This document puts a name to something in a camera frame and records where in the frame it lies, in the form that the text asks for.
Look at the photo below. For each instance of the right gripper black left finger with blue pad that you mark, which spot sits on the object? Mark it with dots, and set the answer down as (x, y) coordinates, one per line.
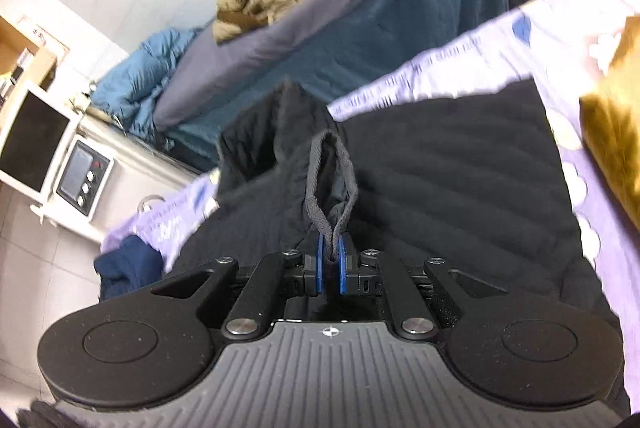
(213, 339)

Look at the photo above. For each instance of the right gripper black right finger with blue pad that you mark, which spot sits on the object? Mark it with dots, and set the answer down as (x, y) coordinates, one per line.
(512, 346)

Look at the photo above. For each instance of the black quilted jacket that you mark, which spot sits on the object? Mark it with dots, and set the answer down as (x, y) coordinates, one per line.
(376, 379)

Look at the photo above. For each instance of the navy blue garment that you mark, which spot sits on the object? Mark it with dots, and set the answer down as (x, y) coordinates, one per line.
(131, 266)

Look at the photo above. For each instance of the white control panel device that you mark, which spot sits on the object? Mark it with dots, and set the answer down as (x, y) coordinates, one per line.
(84, 175)

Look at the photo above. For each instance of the white framed dark monitor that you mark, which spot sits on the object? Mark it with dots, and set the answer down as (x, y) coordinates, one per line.
(36, 130)

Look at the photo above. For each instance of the golden yellow blanket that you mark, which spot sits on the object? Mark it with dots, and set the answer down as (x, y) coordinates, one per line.
(609, 116)

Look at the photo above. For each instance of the lavender printed bed sheet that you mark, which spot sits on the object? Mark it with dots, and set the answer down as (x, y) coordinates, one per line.
(575, 32)

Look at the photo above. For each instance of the wooden bookshelf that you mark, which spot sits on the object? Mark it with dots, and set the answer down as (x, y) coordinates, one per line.
(22, 59)

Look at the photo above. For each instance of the grey purple blanket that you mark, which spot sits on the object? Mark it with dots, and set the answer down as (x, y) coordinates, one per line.
(208, 69)

